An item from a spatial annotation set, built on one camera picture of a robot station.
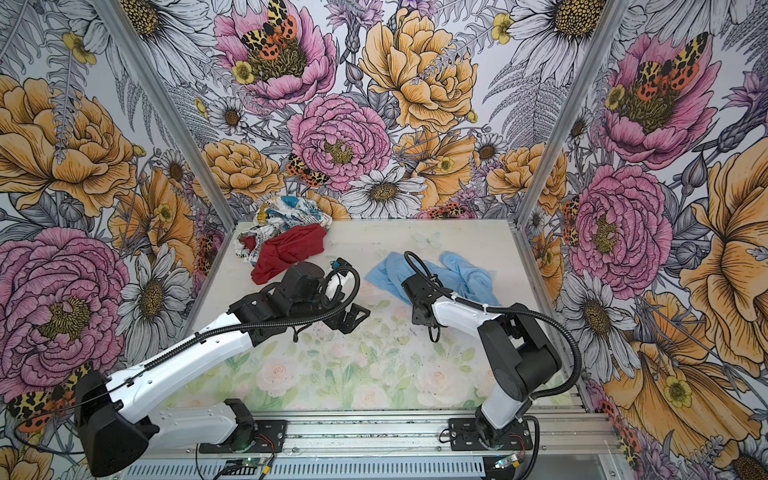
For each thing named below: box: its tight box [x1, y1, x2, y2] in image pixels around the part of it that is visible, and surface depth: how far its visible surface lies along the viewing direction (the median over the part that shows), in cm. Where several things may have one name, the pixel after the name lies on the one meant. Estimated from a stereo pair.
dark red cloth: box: [240, 224, 327, 285], surface depth 105 cm
